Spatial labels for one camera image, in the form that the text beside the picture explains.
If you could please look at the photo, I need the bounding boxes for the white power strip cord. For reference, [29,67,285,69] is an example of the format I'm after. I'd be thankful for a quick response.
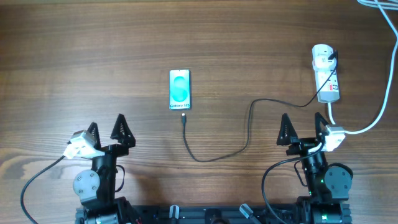
[327,0,398,135]

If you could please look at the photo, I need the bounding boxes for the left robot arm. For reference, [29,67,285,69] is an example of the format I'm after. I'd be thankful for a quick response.
[64,114,139,223]

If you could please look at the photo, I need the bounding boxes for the black right camera cable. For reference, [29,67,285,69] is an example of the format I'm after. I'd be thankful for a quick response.
[261,142,326,224]

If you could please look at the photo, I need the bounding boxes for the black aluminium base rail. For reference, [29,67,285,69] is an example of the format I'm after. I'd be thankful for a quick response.
[75,203,353,224]

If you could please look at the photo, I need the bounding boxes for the Galaxy S25 smartphone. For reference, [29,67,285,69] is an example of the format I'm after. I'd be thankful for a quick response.
[169,70,191,110]

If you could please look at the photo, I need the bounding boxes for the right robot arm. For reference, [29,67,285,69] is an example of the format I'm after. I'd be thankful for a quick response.
[277,113,353,224]

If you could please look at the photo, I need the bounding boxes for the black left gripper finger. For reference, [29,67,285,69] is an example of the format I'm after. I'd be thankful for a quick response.
[87,122,101,149]
[110,114,136,147]

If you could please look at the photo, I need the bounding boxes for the white power strip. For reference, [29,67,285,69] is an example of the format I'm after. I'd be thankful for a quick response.
[312,44,340,103]

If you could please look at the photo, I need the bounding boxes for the black USB charging cable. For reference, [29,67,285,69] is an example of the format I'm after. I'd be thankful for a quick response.
[181,49,339,163]

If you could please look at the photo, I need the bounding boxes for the white cables at corner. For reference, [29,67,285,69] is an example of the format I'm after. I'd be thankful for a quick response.
[356,0,398,11]

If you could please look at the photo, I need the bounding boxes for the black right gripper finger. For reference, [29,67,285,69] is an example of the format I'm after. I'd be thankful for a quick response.
[276,113,299,146]
[315,112,329,140]

